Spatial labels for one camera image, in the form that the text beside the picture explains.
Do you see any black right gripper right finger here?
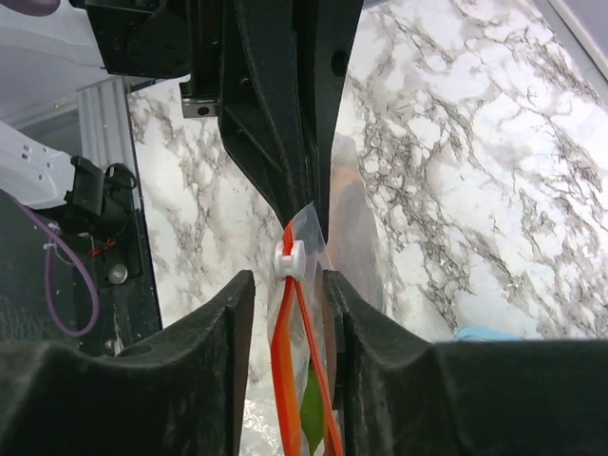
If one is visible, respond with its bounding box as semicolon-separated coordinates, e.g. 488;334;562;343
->
324;271;607;455

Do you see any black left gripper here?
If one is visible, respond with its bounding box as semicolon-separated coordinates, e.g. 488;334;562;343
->
70;0;304;224

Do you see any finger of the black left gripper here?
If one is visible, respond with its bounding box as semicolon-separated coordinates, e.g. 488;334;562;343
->
294;0;363;238

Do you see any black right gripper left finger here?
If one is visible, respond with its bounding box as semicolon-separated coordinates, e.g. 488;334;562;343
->
1;271;255;455

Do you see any green leafy vegetable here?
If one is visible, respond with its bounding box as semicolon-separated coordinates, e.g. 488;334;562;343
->
300;365;325;455

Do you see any clear zip bag orange zipper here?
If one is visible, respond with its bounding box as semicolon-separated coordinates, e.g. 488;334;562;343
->
267;135;386;455

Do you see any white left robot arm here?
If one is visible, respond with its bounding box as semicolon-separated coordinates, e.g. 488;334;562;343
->
1;1;364;248

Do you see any light blue perforated plastic basket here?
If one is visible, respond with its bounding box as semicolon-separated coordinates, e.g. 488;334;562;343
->
454;326;523;342

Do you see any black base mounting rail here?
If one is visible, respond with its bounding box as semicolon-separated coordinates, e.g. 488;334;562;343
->
1;195;162;356

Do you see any aluminium extrusion frame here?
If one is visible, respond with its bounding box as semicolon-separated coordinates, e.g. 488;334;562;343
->
9;78;143;210

